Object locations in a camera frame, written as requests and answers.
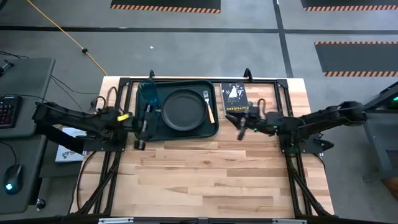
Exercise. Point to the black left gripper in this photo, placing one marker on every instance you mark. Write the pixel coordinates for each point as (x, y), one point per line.
(133, 123)

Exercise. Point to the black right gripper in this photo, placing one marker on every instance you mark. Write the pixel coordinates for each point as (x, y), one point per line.
(264, 123)

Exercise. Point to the black paperback book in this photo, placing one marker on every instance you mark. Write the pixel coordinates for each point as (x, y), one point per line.
(233, 95)

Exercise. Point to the teal translucent plastic cup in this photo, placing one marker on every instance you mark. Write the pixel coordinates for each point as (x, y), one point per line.
(149, 91)

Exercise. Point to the black round plate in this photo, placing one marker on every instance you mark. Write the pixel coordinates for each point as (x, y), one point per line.
(183, 110)

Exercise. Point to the dark green plastic tray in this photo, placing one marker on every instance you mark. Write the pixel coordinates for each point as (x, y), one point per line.
(186, 135)

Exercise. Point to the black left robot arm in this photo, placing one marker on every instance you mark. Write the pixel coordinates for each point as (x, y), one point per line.
(71, 116)

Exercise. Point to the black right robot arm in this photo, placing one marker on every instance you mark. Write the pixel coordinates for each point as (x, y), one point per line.
(326, 116)

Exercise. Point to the black table clamp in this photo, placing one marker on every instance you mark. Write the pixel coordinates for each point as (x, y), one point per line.
(247, 74)
(151, 74)

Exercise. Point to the white printed box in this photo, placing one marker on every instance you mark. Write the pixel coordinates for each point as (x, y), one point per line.
(66, 155)

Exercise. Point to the black mat hazard-striped edge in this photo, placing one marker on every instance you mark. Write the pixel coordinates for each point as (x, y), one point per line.
(357, 57)
(164, 3)
(351, 3)

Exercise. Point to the grey desk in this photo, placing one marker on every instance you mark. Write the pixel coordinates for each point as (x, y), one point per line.
(28, 84)

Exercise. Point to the black caster wheel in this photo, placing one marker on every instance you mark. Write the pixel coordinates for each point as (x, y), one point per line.
(40, 204)

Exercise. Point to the black computer keyboard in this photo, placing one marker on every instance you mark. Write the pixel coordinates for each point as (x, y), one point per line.
(9, 112)

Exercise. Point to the black metal cart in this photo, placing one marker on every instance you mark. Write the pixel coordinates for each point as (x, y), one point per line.
(377, 149)

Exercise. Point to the black computer mouse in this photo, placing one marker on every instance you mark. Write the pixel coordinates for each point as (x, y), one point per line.
(13, 179)

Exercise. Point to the black aluminium table frame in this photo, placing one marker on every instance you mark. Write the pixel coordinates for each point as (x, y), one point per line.
(264, 81)

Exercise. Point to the silver metal bracket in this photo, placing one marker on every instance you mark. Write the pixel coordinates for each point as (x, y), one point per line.
(115, 221)
(289, 221)

